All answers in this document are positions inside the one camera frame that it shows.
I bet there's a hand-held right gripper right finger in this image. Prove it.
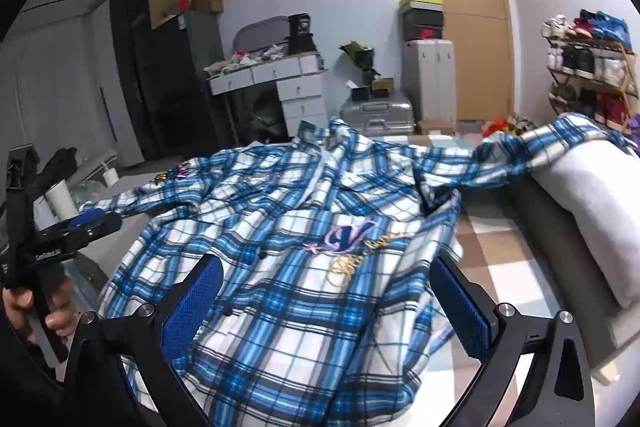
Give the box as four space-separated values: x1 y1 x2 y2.
430 255 596 427

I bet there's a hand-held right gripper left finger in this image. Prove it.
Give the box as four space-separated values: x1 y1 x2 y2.
62 252 224 427

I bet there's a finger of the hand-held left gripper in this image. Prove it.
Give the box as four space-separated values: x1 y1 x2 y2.
62 210 123 248

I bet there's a blue plaid shirt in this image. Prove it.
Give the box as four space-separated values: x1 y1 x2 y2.
80 112 640 427

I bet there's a person's left hand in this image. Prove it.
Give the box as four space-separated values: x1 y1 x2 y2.
2 277 76 338

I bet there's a white paper roll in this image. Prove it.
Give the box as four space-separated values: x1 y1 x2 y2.
47 179 78 220

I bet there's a checked blanket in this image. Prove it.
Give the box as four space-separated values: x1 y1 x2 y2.
415 134 618 388

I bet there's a grey bed headboard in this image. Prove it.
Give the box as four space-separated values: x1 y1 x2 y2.
505 179 631 383

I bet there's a dark wardrobe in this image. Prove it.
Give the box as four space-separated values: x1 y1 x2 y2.
110 0 236 162

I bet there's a white pillow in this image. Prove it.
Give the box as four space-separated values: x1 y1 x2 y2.
530 139 640 308

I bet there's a small wooden stool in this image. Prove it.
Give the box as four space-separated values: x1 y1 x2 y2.
417 119 456 136

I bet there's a dark bag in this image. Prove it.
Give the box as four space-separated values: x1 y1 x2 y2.
250 99 286 142

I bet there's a grey tall cabinet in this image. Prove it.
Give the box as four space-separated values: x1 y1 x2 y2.
179 9 225 78

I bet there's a silver suitcase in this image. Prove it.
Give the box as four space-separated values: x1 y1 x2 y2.
340 99 416 138

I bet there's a desk clutter pile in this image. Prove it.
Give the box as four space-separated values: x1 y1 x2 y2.
205 47 291 75

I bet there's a white drawer desk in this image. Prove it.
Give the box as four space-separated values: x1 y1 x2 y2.
207 52 331 138

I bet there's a grey arched mirror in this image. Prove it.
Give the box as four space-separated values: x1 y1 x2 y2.
234 16 291 58

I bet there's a row of sneakers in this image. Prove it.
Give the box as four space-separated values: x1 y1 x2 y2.
544 9 633 122

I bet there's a wooden door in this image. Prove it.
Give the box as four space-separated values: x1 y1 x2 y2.
397 0 516 122

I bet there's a black gift bag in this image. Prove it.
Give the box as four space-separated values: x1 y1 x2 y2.
287 13 318 55

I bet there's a green flower bouquet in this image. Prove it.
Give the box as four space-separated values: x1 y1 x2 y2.
339 41 376 82

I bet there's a black red shoe box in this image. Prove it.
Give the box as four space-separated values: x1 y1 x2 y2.
404 26 443 42

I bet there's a wooden shoe rack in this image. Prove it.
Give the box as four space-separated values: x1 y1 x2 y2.
545 9 640 132

